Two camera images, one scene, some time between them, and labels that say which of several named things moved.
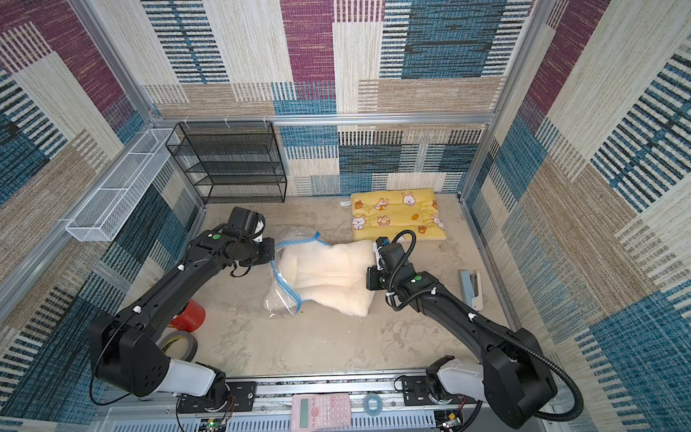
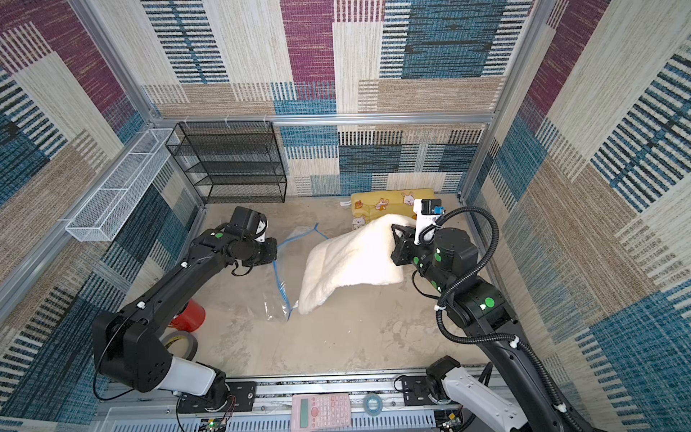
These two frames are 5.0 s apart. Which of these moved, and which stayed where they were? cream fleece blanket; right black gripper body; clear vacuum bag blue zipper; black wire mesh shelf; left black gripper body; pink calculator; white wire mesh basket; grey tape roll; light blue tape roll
Moved: right black gripper body; cream fleece blanket; clear vacuum bag blue zipper
Stayed: left black gripper body; black wire mesh shelf; pink calculator; grey tape roll; light blue tape roll; white wire mesh basket
